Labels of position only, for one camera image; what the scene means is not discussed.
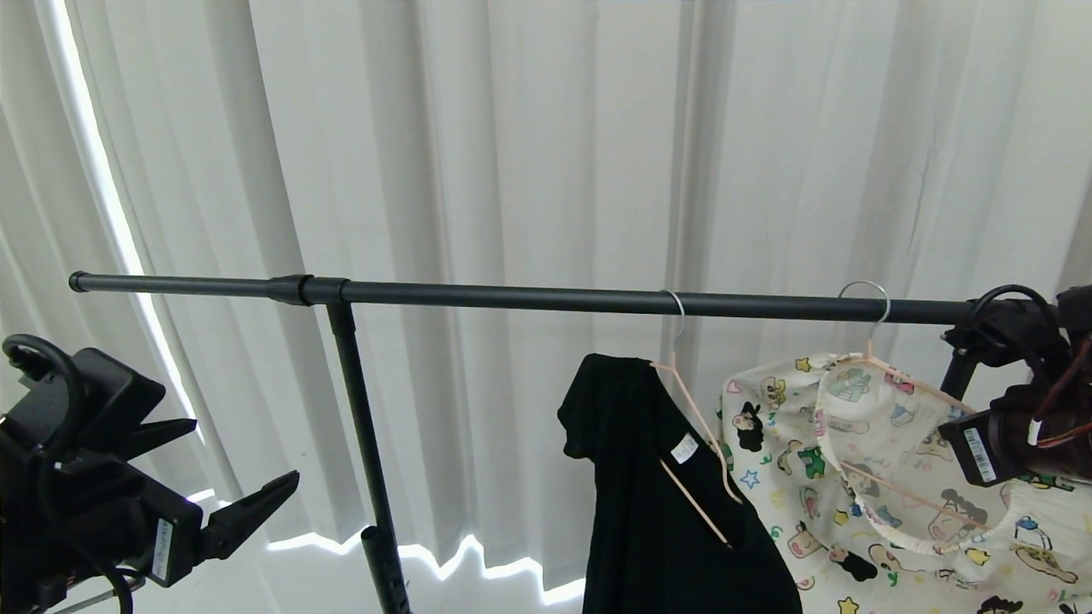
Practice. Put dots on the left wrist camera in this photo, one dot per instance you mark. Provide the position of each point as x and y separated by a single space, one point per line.
94 401

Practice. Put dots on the black short-sleeved shirt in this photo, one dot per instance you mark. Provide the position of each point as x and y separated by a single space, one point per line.
631 477

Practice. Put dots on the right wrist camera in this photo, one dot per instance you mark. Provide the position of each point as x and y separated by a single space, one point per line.
1015 337

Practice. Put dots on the cream printed garment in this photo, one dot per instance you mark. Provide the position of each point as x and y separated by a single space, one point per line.
785 512

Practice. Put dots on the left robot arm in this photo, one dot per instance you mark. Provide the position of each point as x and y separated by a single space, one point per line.
17 602

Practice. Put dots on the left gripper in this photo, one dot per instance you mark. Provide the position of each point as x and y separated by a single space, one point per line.
102 512

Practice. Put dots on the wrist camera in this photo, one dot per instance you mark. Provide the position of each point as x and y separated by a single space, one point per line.
94 401
1015 337

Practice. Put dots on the black clothes rack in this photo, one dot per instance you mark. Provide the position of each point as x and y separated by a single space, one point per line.
512 298

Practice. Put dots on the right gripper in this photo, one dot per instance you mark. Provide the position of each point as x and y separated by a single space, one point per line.
1007 443

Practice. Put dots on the white curtain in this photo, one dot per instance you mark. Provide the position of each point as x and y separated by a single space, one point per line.
512 128

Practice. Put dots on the pink clothes hanger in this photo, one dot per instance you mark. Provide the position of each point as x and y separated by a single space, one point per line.
674 367
869 350

